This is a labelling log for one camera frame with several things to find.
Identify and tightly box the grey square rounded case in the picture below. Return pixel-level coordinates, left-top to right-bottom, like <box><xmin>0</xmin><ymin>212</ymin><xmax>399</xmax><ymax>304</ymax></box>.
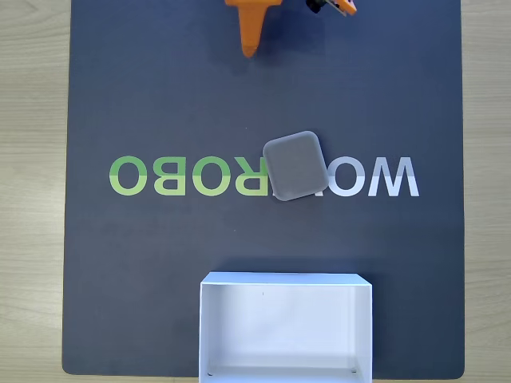
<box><xmin>262</xmin><ymin>130</ymin><xmax>331</xmax><ymax>203</ymax></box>

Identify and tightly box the white cardboard box bin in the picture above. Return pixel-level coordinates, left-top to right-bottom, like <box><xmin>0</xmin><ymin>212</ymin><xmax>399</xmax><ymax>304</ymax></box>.
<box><xmin>198</xmin><ymin>271</ymin><xmax>374</xmax><ymax>383</ymax></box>

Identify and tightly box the dark mat with WOWROBO print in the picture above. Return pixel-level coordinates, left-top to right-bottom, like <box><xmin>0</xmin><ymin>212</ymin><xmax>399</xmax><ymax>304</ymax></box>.
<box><xmin>61</xmin><ymin>0</ymin><xmax>466</xmax><ymax>377</ymax></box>

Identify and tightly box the orange mounted camera module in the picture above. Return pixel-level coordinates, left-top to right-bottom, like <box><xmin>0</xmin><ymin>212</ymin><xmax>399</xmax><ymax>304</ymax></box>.
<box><xmin>306</xmin><ymin>0</ymin><xmax>357</xmax><ymax>18</ymax></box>

